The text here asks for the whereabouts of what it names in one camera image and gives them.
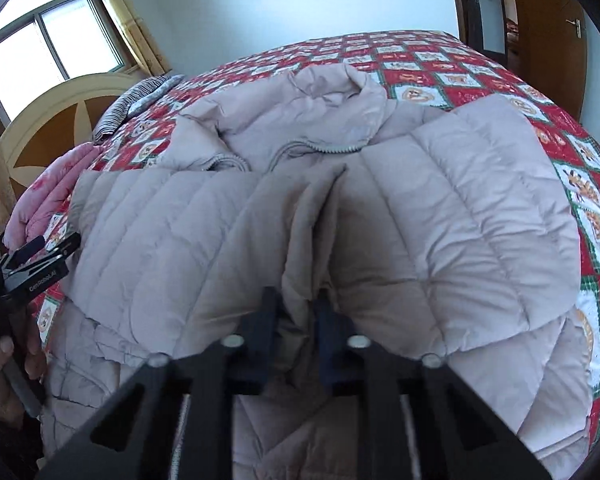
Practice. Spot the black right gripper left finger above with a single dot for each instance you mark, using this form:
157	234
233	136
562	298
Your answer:
173	418

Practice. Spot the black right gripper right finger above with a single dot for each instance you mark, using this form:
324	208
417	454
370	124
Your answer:
417	419

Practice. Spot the light pink quilted down jacket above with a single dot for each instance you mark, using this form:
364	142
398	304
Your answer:
330	259

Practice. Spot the person's left hand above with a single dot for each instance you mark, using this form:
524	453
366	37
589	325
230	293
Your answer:
11	408

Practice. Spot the pink folded blanket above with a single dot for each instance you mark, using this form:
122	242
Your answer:
41	199

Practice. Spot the cream and brown headboard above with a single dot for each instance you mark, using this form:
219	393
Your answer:
59	120

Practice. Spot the striped grey pillow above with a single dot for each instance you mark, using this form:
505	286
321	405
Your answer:
132	102

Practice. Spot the yellow right curtain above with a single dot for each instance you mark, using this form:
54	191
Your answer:
137	37

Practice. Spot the red patterned bed sheet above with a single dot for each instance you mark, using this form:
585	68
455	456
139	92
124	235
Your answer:
530	124

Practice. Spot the brown wooden door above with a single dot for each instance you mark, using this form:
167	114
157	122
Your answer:
552	58

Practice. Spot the aluminium frame window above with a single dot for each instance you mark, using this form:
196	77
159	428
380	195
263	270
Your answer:
44	43

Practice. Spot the silver door handle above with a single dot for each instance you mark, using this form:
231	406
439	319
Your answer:
576	24

